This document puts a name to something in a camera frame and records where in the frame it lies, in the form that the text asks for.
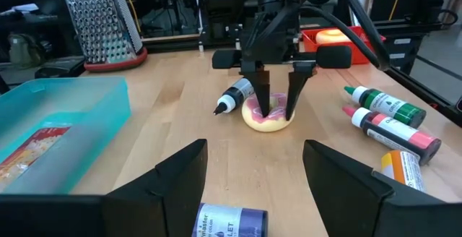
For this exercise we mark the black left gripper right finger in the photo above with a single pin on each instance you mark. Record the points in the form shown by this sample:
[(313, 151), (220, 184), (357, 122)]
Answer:
[(361, 208)]

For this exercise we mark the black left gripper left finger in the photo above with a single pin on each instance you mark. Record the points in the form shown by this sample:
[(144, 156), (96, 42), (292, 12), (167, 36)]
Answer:
[(144, 208)]

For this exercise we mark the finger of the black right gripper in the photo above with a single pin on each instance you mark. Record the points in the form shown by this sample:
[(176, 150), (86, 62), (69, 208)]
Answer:
[(261, 89), (299, 81)]

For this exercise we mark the pink frosted toy donut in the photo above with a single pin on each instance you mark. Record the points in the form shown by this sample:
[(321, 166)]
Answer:
[(267, 125)]

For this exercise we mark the pink food colour bottle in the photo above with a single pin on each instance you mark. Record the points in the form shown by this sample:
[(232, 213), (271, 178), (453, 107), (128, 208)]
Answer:
[(397, 132)]

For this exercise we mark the green food colour bottle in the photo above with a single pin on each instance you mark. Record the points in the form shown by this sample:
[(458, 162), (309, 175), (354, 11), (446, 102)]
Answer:
[(390, 105)]

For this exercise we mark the red popcorn bag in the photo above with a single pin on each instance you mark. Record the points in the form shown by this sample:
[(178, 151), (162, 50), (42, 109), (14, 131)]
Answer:
[(32, 150)]

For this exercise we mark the black office chair seat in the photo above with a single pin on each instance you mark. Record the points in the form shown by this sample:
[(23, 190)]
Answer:
[(59, 69)]

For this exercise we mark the black food colour bottle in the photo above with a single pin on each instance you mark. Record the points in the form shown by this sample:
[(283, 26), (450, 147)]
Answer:
[(234, 94)]

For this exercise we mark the red plastic basket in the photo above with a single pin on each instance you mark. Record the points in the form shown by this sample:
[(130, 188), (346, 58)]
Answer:
[(309, 43)]

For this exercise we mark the white frosted toy donut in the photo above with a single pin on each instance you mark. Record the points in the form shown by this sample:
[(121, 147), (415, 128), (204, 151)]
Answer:
[(332, 36)]

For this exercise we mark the violet food colour bottle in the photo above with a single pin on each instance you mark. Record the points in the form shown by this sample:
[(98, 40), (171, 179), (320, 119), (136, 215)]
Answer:
[(223, 222)]

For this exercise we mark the teal translucent plastic container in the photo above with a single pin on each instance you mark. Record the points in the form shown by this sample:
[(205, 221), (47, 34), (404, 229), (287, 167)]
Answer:
[(90, 99)]

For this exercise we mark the grey backpack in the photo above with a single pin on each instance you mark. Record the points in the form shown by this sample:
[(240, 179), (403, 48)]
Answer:
[(25, 51)]

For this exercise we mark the black table frame rail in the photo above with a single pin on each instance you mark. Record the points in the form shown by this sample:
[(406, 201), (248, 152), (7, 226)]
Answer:
[(426, 96)]

